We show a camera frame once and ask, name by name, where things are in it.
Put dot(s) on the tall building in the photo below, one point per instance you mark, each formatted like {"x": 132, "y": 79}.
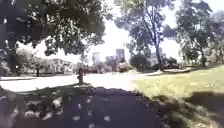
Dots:
{"x": 120, "y": 54}
{"x": 95, "y": 57}

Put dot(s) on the dark bush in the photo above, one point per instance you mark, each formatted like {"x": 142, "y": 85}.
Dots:
{"x": 139, "y": 61}

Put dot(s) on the grey concrete pavement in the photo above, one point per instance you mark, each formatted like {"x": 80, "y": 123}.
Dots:
{"x": 110, "y": 110}

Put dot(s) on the tall tree with thin trunk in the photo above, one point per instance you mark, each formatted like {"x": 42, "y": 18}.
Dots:
{"x": 158, "y": 58}

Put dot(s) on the white building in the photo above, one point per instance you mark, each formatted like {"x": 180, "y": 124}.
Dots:
{"x": 60, "y": 65}

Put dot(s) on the large overhanging leafy tree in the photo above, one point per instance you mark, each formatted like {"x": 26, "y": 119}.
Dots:
{"x": 66, "y": 23}

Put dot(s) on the pale asphalt road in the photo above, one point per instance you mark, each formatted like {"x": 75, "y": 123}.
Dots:
{"x": 50, "y": 83}

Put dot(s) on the sunlit grass lawn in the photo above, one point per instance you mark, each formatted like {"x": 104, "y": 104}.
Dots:
{"x": 186, "y": 83}

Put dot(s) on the group of trees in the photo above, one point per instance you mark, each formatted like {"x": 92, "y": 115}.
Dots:
{"x": 20, "y": 63}

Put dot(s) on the tall leafy tree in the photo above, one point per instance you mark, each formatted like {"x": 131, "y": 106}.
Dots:
{"x": 202, "y": 40}

